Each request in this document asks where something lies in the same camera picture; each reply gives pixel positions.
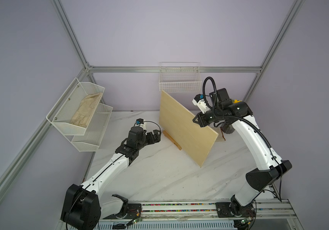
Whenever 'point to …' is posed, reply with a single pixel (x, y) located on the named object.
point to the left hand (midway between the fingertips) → (154, 135)
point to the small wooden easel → (172, 141)
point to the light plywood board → (177, 121)
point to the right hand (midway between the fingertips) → (196, 122)
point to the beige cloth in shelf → (86, 109)
